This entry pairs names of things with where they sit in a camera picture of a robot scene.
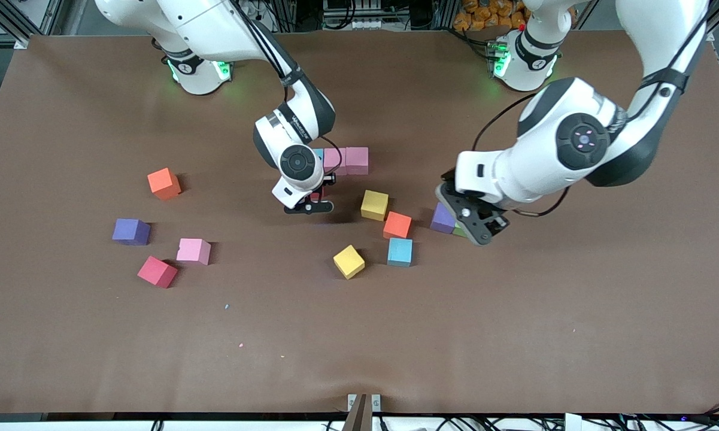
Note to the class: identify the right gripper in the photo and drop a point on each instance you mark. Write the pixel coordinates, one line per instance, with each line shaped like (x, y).
(331, 181)

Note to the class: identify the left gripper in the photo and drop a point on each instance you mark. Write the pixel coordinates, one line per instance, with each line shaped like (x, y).
(447, 178)

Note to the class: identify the red foam cube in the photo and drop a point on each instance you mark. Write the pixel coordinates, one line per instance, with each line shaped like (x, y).
(157, 272)
(318, 195)

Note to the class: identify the pink foam cube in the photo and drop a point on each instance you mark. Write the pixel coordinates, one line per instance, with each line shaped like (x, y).
(357, 161)
(332, 158)
(193, 251)

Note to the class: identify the blue foam cube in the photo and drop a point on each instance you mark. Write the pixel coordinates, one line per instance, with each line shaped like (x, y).
(400, 252)
(319, 157)

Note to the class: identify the yellow foam cube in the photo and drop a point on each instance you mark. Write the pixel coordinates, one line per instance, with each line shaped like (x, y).
(374, 205)
(349, 261)

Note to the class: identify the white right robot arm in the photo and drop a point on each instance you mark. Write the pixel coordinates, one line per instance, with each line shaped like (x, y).
(215, 30)

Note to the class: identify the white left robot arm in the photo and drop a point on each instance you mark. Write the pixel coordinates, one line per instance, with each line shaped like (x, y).
(533, 167)

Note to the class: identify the green foam cube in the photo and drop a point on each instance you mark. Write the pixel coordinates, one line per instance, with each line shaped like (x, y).
(458, 231)

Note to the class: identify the purple foam cube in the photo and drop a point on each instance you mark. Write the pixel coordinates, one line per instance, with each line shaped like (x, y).
(130, 231)
(442, 219)

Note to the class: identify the orange foam cube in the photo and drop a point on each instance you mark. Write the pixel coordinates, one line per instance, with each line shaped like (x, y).
(397, 225)
(163, 183)

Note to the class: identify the brown table cover sheet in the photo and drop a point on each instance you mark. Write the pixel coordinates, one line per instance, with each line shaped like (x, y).
(515, 329)

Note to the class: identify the bag of orange lumps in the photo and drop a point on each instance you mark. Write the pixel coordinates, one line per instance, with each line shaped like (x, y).
(485, 15)

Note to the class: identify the camera mount post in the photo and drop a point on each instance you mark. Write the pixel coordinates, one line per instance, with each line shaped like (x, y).
(359, 419)

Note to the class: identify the silver aluminium frame strut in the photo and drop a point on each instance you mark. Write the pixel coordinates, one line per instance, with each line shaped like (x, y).
(718, 15)
(7, 24)

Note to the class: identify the white table frame rail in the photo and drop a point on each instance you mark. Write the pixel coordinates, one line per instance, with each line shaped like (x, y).
(66, 427)

